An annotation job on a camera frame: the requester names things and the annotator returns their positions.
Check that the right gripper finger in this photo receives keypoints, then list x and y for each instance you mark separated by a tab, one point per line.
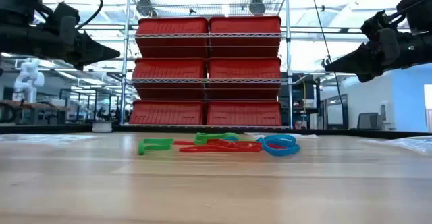
354	60
362	75

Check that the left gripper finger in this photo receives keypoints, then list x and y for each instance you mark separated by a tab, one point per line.
100	61
98	50

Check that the red rubber band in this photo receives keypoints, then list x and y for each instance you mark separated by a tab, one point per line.
184	142
219	149
236	144

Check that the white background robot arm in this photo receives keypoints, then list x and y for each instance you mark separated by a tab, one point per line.
29	79

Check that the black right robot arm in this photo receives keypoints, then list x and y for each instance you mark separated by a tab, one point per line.
422	48

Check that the grey monitor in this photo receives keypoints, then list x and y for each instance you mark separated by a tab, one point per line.
369	121

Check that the black framed glass panel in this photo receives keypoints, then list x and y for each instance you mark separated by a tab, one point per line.
334	114

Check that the black equipment stand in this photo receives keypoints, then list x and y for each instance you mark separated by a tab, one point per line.
317	99

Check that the white tape roll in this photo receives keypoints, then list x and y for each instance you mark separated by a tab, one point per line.
102	127

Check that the wooden background workbench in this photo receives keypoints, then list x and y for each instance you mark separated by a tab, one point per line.
33	105

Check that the red plastic bin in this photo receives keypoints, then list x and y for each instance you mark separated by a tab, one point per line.
244	69
244	112
168	69
244	25
167	112
172	26

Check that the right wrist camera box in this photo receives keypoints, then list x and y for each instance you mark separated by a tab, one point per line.
374	21

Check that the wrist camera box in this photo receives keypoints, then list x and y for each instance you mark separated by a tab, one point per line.
374	21
65	9

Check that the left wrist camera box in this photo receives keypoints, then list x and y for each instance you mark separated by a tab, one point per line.
65	9

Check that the white wall unit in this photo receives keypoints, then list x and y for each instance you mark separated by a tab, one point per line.
386	114

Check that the black metal table frame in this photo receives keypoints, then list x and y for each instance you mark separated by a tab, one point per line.
50	129

